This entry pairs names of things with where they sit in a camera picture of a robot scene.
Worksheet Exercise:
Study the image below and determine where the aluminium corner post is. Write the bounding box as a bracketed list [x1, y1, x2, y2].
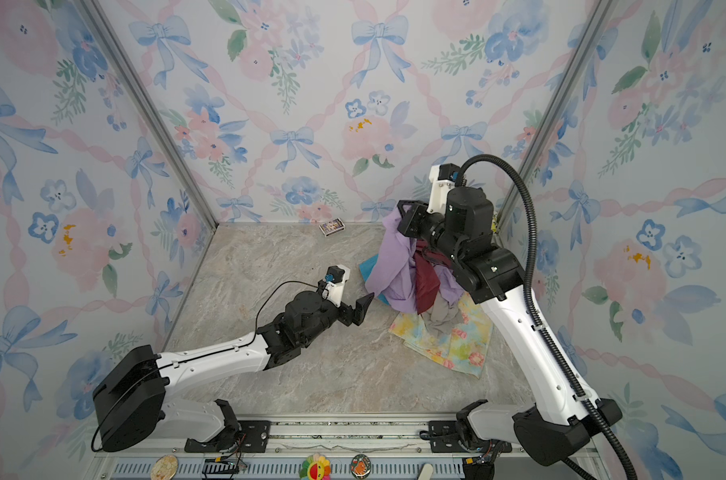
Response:
[496, 0, 616, 232]
[74, 1, 218, 230]

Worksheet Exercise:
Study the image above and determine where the teal cloth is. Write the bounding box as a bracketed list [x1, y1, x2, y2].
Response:
[359, 255, 393, 306]

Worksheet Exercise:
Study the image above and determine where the black corrugated cable hose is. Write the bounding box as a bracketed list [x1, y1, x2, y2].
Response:
[454, 154, 640, 480]

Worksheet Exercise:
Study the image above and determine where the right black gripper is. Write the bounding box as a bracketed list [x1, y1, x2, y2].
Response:
[398, 199, 465, 271]

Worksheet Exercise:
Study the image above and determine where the colourful flower sticker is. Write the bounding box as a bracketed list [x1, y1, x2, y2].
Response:
[299, 454, 333, 480]

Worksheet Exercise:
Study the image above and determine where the left aluminium corner post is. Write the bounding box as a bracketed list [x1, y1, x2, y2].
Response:
[74, 1, 218, 230]

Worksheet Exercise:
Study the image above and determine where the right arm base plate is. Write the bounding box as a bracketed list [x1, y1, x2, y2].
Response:
[419, 420, 512, 456]

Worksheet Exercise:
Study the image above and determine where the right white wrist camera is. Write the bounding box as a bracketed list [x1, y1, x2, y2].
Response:
[427, 163, 460, 214]

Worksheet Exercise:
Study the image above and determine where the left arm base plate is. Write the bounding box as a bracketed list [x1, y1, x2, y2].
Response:
[184, 420, 272, 453]

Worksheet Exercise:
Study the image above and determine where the maroon cloth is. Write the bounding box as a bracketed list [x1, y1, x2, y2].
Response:
[413, 240, 463, 314]

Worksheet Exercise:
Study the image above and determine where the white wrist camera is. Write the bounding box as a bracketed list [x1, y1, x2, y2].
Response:
[427, 163, 460, 214]
[322, 265, 350, 307]

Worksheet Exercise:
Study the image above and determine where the right aluminium corner post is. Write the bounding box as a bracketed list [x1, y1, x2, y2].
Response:
[496, 0, 616, 232]

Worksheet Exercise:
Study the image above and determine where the grey cloth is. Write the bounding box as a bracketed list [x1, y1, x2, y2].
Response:
[421, 298, 463, 337]

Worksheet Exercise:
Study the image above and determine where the floral yellow cloth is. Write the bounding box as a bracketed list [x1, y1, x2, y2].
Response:
[389, 294, 494, 378]

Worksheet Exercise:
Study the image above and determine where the small printed card box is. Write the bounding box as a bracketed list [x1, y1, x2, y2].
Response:
[318, 218, 345, 237]

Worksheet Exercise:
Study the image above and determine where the oval beige sticker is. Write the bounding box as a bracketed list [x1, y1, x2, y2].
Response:
[150, 455, 179, 480]

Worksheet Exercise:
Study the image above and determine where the lavender cloth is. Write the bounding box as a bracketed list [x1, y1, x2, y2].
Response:
[364, 208, 465, 315]

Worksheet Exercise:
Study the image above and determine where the thin black left cable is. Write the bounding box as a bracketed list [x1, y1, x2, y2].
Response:
[253, 280, 328, 337]

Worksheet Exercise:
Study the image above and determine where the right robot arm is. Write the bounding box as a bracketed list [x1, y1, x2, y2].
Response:
[397, 187, 621, 466]

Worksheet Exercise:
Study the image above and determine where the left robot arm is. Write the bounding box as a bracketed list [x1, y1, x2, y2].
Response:
[91, 291, 374, 453]

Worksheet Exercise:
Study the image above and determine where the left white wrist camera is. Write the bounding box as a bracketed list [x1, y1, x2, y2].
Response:
[322, 265, 350, 307]

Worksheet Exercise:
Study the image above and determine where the aluminium front rail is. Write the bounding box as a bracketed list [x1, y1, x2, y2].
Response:
[86, 410, 607, 480]

